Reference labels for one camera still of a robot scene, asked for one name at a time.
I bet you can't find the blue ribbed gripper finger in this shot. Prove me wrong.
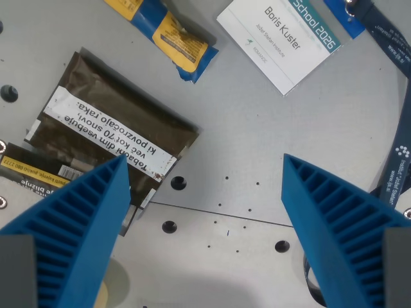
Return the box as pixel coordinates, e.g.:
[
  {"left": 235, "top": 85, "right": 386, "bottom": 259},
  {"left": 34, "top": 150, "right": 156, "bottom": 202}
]
[
  {"left": 280, "top": 153, "right": 411, "bottom": 308},
  {"left": 0, "top": 154, "right": 132, "bottom": 308}
]

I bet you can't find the blue badge holder clip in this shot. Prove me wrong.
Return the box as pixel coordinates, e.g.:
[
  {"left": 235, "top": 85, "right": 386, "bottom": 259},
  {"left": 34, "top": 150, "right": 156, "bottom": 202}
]
[{"left": 322, "top": 0, "right": 367, "bottom": 40}]

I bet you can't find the white name badge card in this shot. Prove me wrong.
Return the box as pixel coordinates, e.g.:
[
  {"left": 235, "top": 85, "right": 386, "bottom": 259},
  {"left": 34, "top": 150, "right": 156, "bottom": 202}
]
[{"left": 216, "top": 0, "right": 342, "bottom": 96}]

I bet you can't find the brown tobacco pouch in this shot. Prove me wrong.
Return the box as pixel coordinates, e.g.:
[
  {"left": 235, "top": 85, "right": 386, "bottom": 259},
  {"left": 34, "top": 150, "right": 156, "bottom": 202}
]
[{"left": 0, "top": 47, "right": 200, "bottom": 237}]

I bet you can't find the blue and yellow bag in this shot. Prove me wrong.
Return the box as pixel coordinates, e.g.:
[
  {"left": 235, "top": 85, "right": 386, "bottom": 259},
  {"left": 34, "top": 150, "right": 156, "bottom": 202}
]
[{"left": 103, "top": 0, "right": 220, "bottom": 84}]

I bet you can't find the dark blue printed lanyard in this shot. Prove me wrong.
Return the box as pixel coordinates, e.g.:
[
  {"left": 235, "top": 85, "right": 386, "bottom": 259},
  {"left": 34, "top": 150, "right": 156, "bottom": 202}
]
[{"left": 302, "top": 0, "right": 411, "bottom": 305}]

